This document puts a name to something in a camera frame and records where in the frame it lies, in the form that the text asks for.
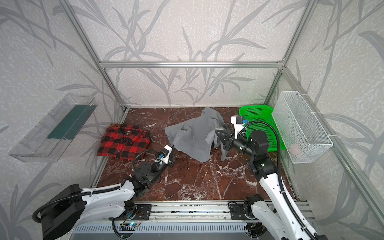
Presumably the grey long sleeve shirt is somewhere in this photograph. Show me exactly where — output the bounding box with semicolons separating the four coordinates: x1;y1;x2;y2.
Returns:
165;108;228;163

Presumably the green plastic basket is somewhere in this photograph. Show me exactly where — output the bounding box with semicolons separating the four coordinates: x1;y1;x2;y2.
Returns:
239;105;286;152

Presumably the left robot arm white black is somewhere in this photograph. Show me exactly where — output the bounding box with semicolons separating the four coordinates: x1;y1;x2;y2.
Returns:
32;145;175;240

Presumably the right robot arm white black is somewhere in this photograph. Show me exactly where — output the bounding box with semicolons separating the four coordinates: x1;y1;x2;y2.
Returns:
215;130;327;240

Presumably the red black plaid shirt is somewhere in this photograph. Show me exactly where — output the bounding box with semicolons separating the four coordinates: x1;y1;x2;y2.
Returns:
97;124;151;161

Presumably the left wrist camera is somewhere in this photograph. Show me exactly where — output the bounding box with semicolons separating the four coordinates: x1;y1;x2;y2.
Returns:
157;145;173;165

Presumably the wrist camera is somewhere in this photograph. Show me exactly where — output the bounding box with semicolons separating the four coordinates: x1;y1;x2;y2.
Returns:
231;116;249;139
157;145;173;165

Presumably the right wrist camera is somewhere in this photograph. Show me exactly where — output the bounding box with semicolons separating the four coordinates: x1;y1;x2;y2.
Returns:
231;116;249;139

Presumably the aluminium mounting rail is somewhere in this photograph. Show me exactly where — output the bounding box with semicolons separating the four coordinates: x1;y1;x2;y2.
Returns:
115;200;299;226

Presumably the pink object in wire basket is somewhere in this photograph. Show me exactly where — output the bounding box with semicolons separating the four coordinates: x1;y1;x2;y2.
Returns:
289;144;304;159

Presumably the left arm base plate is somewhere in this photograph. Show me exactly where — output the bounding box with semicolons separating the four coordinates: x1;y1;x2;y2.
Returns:
114;204;152;221

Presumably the white wire mesh basket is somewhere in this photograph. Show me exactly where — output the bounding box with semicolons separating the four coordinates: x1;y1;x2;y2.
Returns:
272;91;333;164

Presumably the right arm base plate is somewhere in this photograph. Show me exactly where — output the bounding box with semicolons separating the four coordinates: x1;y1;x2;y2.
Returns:
228;202;254;220

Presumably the aluminium frame horizontal bar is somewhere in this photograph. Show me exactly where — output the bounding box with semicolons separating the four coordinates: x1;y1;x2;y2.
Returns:
99;61;282;68

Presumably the clear acrylic wall shelf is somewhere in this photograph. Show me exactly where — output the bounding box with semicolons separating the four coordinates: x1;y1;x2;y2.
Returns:
9;94;97;163

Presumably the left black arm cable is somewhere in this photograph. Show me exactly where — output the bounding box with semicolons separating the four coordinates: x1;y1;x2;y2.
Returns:
32;148;160;224

